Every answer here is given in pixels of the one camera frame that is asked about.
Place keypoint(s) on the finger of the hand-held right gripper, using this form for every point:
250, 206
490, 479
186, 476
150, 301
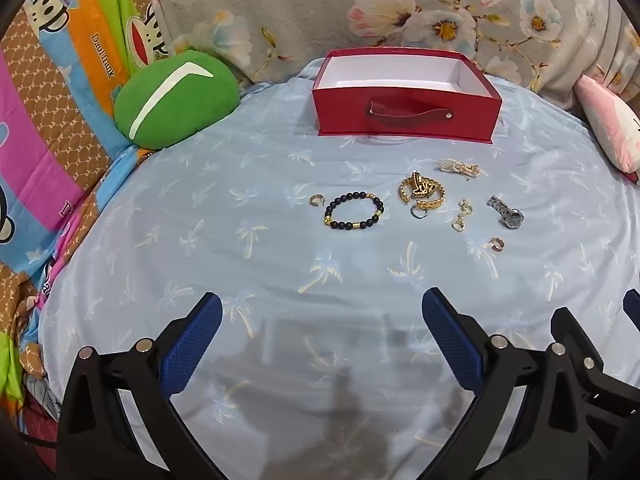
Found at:
580, 345
633, 304

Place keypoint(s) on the light blue palm print sheet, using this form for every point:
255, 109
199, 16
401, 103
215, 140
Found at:
250, 260

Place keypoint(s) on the silver wristwatch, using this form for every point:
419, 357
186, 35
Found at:
512, 217

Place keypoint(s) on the gold hoop earring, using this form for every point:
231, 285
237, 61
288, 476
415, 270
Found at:
499, 246

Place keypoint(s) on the pink and white pillow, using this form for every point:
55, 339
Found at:
610, 120

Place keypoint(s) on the gold dangle earrings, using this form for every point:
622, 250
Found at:
458, 224

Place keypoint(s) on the green round pillow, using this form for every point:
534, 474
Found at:
200, 105

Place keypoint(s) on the colourful cartoon printed blanket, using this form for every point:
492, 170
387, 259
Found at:
50, 110

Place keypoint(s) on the grey floral blanket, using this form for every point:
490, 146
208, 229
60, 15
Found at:
300, 10

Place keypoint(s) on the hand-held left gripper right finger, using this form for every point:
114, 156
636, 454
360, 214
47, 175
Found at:
450, 340

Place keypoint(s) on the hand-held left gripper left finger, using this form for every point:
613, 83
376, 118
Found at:
192, 345

